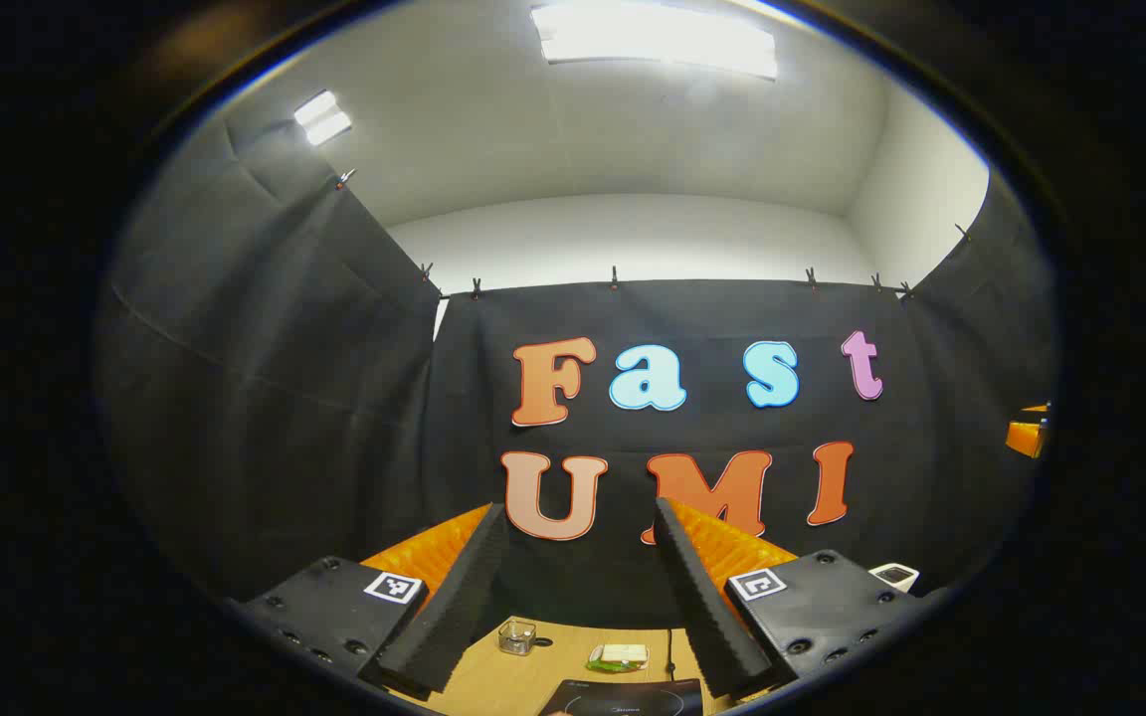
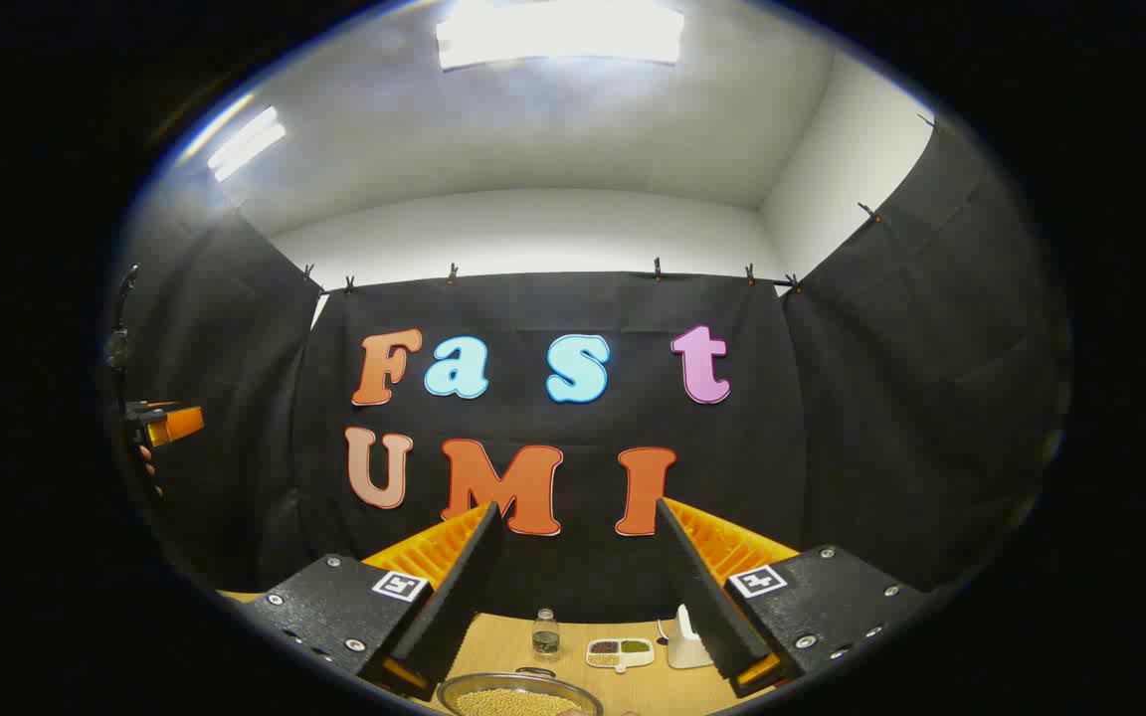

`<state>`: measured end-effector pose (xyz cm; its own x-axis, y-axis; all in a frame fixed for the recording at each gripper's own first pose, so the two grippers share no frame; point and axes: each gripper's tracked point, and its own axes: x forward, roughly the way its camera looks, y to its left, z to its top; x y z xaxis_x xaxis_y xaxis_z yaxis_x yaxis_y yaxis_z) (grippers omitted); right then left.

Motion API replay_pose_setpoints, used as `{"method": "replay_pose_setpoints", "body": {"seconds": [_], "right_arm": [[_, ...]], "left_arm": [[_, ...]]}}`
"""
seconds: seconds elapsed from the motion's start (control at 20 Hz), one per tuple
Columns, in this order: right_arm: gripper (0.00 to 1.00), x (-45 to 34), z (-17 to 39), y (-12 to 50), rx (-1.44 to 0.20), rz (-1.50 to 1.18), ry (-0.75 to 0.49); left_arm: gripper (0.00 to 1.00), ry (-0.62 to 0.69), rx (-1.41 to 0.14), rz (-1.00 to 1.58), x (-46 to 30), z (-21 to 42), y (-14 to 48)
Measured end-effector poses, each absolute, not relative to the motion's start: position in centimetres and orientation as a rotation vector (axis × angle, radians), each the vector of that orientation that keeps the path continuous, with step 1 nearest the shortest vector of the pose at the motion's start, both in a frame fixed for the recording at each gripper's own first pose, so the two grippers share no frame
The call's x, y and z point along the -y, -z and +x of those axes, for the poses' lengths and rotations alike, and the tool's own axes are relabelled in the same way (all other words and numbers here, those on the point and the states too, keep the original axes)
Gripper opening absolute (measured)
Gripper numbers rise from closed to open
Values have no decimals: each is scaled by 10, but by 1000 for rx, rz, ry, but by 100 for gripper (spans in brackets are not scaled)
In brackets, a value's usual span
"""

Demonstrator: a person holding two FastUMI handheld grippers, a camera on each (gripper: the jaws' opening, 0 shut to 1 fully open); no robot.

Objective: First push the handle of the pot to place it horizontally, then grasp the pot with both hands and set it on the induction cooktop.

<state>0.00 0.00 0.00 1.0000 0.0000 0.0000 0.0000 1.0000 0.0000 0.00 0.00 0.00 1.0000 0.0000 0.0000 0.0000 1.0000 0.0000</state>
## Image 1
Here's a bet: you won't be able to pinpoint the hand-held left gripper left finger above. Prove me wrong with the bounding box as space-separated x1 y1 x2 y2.
235 502 512 696

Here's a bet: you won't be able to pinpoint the large ceiling light panel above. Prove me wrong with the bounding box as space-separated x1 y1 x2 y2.
530 2 779 81

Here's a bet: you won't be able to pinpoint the white box-shaped appliance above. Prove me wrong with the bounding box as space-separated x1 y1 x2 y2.
868 562 921 595

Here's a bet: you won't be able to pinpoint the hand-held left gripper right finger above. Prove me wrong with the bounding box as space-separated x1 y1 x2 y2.
651 496 942 702

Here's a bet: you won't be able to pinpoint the sandwich with lettuce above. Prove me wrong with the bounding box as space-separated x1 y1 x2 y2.
588 643 652 673

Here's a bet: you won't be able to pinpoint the black induction cooktop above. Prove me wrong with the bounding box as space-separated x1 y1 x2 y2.
538 678 705 716

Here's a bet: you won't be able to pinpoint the row of black cloth clips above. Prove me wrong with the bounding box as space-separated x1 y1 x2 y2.
334 167 972 301

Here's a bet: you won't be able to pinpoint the black backdrop cloth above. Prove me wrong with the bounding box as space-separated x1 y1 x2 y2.
95 99 1061 637

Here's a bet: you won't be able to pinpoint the small ceiling light panel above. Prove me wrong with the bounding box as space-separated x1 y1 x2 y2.
292 89 353 147

